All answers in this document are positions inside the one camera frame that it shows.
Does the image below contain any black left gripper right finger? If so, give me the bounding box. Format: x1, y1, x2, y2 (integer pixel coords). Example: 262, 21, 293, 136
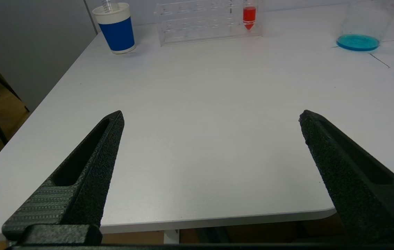
299, 110, 394, 243

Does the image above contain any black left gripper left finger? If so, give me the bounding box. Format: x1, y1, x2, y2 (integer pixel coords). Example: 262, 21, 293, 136
2, 110, 125, 241

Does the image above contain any clear glass beaker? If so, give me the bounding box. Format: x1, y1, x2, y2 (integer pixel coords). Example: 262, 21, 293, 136
336, 0, 394, 52

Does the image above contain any test tube with red pigment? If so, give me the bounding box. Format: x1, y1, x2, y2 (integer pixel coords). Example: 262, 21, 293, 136
243, 0, 257, 31

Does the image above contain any white table leg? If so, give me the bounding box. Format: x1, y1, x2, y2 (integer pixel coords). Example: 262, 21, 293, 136
164, 229, 180, 244

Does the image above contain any blue and white paper cup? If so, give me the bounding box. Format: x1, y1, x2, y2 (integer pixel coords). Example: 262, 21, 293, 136
92, 3, 136, 55

